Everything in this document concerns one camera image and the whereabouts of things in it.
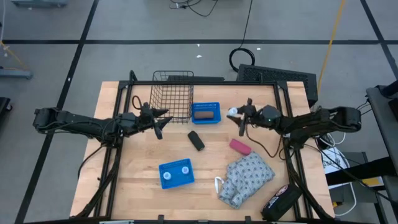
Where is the blue plastic basket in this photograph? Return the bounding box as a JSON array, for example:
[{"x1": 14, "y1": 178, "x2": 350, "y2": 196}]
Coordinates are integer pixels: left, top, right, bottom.
[
  {"x1": 158, "y1": 158, "x2": 196, "y2": 190},
  {"x1": 190, "y1": 101, "x2": 222, "y2": 125}
]

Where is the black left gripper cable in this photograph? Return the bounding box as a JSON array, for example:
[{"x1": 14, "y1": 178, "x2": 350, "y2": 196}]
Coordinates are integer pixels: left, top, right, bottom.
[{"x1": 131, "y1": 95, "x2": 144, "y2": 110}]

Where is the white cable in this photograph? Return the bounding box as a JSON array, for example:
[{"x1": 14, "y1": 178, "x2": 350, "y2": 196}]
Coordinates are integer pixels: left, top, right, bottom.
[{"x1": 333, "y1": 182, "x2": 358, "y2": 218}]

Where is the black wire basket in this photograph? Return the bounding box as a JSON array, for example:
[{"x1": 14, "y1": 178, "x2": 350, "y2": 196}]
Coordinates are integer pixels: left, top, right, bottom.
[{"x1": 149, "y1": 70, "x2": 195, "y2": 124}]

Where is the black metal table frame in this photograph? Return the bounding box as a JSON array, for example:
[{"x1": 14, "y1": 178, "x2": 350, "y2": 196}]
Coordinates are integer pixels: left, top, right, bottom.
[{"x1": 73, "y1": 70, "x2": 335, "y2": 224}]

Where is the black coiled floor cable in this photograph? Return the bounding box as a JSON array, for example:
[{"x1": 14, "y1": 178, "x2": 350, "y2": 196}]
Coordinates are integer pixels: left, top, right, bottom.
[{"x1": 228, "y1": 0, "x2": 256, "y2": 73}]

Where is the grey side table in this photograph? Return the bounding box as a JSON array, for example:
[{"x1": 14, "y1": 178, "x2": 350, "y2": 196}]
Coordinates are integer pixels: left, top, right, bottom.
[{"x1": 366, "y1": 84, "x2": 398, "y2": 224}]

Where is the grey floor stand base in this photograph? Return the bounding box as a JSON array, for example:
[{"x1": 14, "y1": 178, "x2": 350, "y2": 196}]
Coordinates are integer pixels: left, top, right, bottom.
[
  {"x1": 0, "y1": 68, "x2": 34, "y2": 80},
  {"x1": 11, "y1": 0, "x2": 68, "y2": 8}
]

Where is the black rectangular block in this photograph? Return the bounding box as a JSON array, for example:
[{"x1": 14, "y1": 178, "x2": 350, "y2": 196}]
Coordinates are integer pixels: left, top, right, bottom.
[{"x1": 187, "y1": 130, "x2": 206, "y2": 152}]

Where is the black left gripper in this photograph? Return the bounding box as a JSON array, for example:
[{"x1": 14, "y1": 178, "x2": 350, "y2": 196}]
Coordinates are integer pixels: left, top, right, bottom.
[{"x1": 136, "y1": 103, "x2": 174, "y2": 141}]

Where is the black hanging cable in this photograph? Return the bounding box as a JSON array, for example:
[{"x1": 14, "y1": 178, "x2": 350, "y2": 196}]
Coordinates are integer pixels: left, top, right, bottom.
[{"x1": 76, "y1": 144, "x2": 105, "y2": 180}]

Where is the black first aid kit bag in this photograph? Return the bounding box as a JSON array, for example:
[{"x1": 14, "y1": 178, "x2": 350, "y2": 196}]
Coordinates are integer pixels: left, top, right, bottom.
[{"x1": 261, "y1": 184, "x2": 303, "y2": 222}]

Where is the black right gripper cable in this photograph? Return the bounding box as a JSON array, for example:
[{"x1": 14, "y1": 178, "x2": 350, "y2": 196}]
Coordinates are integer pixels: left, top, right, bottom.
[{"x1": 244, "y1": 126, "x2": 289, "y2": 161}]

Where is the white printed bag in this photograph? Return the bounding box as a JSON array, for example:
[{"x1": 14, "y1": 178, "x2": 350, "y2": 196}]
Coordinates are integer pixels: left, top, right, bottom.
[{"x1": 320, "y1": 147, "x2": 352, "y2": 190}]

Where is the black chair base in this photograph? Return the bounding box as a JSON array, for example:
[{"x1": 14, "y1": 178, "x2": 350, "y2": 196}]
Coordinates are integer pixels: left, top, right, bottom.
[{"x1": 0, "y1": 96, "x2": 13, "y2": 121}]

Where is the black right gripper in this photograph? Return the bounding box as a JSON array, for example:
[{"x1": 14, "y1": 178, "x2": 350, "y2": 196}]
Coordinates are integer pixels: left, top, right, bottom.
[{"x1": 226, "y1": 98, "x2": 262, "y2": 137}]

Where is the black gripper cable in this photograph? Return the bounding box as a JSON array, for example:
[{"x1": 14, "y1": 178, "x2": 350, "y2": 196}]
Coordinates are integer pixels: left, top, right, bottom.
[
  {"x1": 131, "y1": 95, "x2": 144, "y2": 110},
  {"x1": 244, "y1": 126, "x2": 289, "y2": 161}
]

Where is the pink eraser block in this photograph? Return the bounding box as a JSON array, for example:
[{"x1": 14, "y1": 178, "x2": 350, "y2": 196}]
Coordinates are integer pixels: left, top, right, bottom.
[{"x1": 229, "y1": 138, "x2": 252, "y2": 156}]

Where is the grey patterned fabric pouch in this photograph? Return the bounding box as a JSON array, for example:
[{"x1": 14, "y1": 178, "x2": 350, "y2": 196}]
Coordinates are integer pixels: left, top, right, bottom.
[{"x1": 217, "y1": 151, "x2": 276, "y2": 210}]

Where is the black floor cable bundle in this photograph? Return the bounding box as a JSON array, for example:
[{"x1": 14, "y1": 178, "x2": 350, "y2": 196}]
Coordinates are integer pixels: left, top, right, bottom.
[{"x1": 169, "y1": 0, "x2": 219, "y2": 18}]

